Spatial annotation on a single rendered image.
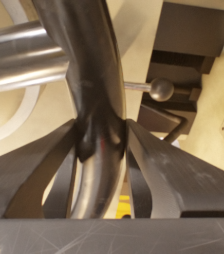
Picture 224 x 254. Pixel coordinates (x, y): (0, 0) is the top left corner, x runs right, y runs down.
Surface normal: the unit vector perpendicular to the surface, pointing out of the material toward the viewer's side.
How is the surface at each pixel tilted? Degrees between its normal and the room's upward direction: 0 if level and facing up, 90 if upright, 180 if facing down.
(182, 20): 90
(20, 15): 90
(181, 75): 90
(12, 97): 117
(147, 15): 90
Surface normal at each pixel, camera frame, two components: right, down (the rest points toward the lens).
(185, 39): 0.02, 0.58
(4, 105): 0.44, 0.71
